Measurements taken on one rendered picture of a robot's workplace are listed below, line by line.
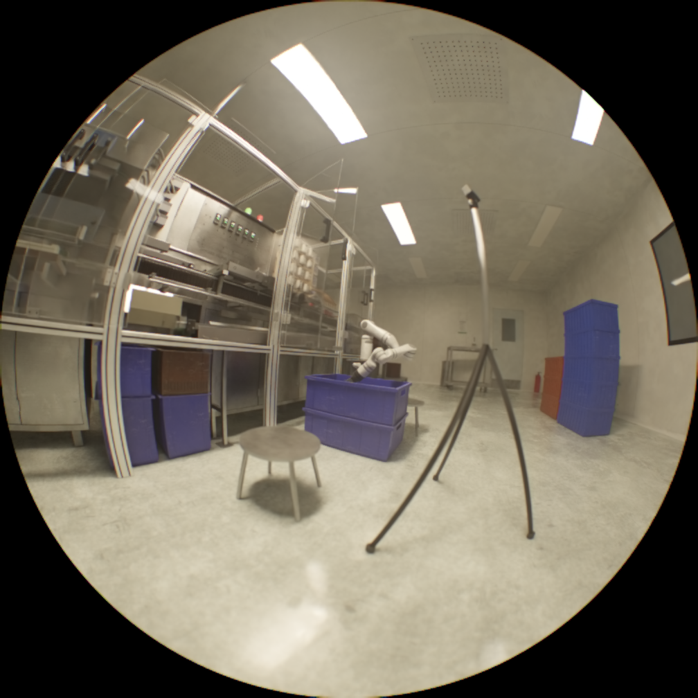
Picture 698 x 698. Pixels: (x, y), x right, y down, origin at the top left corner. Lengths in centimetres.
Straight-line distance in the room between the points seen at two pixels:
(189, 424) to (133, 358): 43
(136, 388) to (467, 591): 132
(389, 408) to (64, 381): 169
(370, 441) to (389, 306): 538
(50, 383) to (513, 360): 699
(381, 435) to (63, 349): 171
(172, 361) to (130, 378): 22
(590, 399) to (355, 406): 209
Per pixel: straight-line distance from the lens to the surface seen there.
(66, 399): 135
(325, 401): 134
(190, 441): 124
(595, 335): 242
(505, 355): 614
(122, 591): 74
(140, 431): 113
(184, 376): 114
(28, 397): 142
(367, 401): 121
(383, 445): 125
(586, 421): 242
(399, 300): 633
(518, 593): 78
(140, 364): 107
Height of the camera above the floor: 58
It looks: 2 degrees up
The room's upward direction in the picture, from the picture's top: 5 degrees clockwise
